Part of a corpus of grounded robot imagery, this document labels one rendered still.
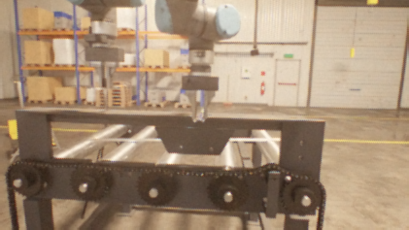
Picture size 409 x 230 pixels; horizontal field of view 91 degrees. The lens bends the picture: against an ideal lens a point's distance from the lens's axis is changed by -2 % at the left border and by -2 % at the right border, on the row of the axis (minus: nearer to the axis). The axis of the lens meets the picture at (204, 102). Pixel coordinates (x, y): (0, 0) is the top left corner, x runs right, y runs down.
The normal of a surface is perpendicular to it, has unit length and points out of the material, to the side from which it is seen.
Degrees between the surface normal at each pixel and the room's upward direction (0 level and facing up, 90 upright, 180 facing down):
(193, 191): 90
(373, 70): 90
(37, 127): 90
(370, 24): 90
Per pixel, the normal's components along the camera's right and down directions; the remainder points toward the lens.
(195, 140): -0.07, 0.12
